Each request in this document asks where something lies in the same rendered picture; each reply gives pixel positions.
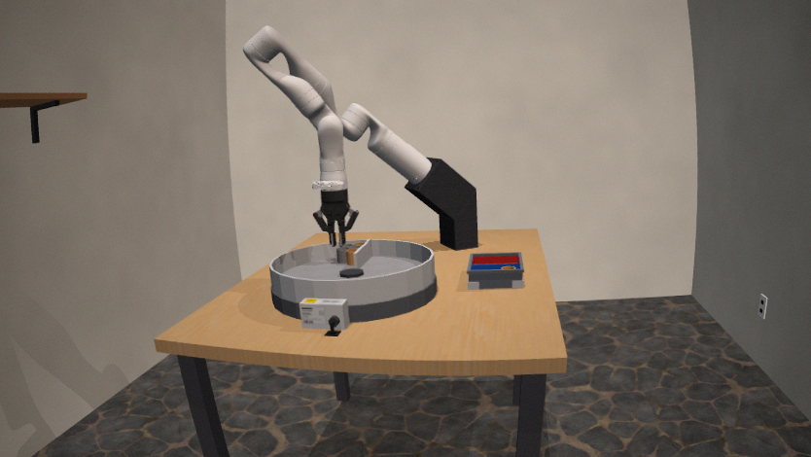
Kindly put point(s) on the grey round turntable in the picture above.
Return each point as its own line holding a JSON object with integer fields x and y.
{"x": 396, "y": 277}

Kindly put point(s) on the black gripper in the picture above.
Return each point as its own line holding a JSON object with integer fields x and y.
{"x": 335, "y": 207}

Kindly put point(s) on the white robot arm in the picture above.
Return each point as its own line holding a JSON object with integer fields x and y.
{"x": 303, "y": 87}

